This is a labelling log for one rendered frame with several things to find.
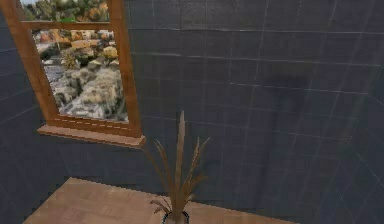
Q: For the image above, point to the brown dry house plant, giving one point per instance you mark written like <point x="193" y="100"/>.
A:
<point x="179" y="186"/>

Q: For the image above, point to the brown wooden framed window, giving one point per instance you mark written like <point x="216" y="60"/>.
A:
<point x="128" y="83"/>

